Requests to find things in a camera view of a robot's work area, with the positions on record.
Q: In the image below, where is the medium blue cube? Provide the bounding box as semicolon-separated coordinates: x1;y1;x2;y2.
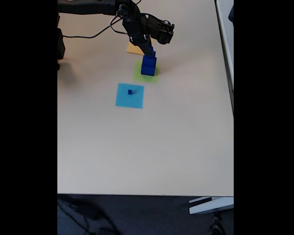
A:
144;55;158;67

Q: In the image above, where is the large blue cube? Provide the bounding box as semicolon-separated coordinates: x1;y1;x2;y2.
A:
140;56;158;76

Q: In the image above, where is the green paper square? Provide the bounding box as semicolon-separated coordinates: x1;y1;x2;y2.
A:
132;60;160;84

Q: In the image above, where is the light blue paper square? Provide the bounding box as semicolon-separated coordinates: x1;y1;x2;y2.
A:
115;82;145;110

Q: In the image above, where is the white table foot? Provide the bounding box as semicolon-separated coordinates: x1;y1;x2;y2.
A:
188;196;234;215

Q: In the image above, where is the black camera cable loop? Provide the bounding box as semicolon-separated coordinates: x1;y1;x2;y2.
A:
131;0;168;24

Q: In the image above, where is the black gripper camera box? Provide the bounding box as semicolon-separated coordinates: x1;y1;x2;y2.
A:
146;14;175;45

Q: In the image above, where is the black floor cable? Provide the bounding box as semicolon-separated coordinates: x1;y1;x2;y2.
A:
57;195;118;235
209;211;227;235

